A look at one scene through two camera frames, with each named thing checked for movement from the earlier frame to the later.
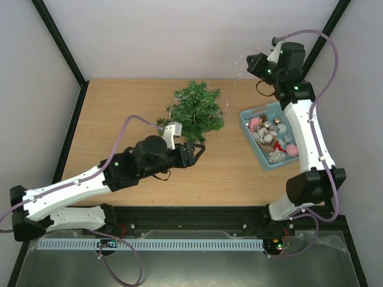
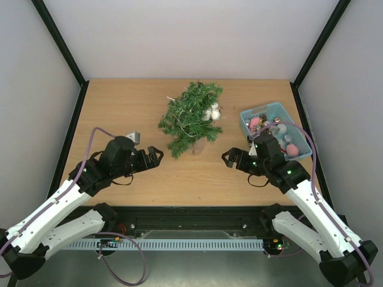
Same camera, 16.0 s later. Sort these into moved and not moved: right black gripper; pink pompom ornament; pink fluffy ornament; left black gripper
Moved: left black gripper; right black gripper
Not moved: pink pompom ornament; pink fluffy ornament
